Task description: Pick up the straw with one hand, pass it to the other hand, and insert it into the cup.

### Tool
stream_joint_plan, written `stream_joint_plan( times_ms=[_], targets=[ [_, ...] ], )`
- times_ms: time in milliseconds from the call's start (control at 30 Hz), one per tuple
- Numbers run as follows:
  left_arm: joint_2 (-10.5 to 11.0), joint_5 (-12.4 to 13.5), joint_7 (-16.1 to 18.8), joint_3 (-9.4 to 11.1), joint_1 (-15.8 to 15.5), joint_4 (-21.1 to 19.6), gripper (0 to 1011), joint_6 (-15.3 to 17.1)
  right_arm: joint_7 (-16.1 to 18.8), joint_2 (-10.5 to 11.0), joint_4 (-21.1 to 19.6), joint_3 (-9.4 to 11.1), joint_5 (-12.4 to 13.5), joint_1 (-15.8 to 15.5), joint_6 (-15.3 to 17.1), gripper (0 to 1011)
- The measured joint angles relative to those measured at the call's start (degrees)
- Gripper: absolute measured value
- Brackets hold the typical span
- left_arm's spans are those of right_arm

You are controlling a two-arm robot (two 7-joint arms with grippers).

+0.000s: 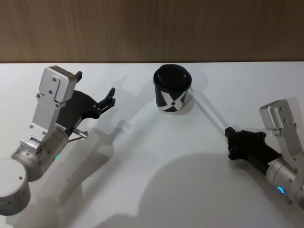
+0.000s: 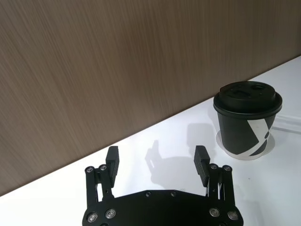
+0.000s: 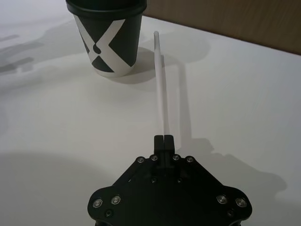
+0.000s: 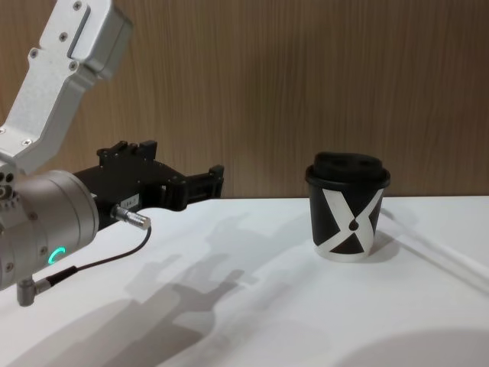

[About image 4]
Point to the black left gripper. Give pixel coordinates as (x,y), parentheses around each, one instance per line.
(130,179)

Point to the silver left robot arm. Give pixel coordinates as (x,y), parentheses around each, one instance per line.
(46,214)

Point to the white table cloth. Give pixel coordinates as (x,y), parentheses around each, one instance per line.
(267,306)

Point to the black plastic cup lid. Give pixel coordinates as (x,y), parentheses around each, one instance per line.
(347,166)

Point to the black and white paper cup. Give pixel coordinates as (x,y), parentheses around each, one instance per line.
(345,225)

